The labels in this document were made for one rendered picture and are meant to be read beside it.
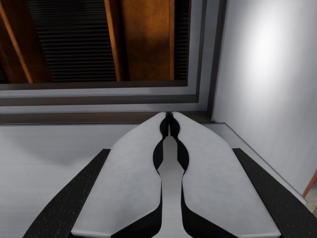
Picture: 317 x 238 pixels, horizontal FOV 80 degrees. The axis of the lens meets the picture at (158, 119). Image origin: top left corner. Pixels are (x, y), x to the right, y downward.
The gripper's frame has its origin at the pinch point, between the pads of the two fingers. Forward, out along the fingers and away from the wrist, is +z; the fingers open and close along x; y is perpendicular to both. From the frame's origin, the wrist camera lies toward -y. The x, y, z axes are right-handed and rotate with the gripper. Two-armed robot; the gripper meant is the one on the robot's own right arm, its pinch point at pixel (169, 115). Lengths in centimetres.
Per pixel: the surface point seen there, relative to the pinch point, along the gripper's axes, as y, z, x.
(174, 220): 13.1, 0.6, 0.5
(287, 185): 7.6, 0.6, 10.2
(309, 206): 38, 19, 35
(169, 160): 4.7, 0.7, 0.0
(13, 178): 6.8, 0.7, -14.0
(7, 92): -0.2, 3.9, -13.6
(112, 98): 0.4, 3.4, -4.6
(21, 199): 9.7, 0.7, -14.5
